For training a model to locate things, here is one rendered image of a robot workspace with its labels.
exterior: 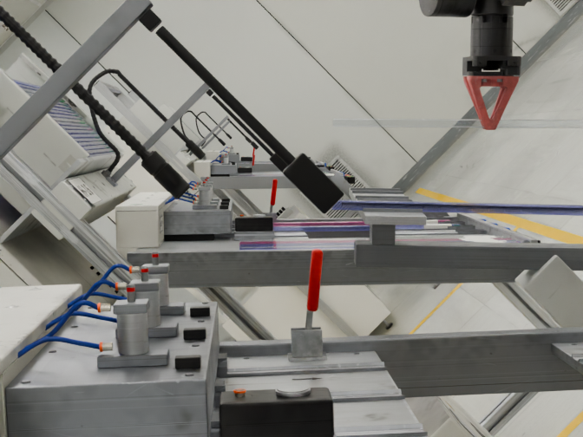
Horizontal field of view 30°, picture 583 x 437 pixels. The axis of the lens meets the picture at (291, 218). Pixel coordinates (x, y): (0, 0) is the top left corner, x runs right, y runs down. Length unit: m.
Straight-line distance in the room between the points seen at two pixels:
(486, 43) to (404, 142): 7.09
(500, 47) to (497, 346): 0.51
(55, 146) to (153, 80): 6.56
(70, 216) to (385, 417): 1.07
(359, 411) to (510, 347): 0.30
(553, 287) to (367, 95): 7.17
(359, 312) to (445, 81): 3.50
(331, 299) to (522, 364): 4.36
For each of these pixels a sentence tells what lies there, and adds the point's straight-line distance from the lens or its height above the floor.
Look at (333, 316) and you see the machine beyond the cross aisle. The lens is 5.46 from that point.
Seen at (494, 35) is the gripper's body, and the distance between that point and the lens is 1.50.
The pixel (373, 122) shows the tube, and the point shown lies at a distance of 1.51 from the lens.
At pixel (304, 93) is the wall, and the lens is 8.51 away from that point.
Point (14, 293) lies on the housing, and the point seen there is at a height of 1.27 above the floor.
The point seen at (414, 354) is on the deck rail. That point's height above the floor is 0.94.
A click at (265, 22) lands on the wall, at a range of 8.54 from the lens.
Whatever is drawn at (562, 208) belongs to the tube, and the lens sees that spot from 1.31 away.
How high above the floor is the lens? 1.22
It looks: 5 degrees down
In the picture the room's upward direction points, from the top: 45 degrees counter-clockwise
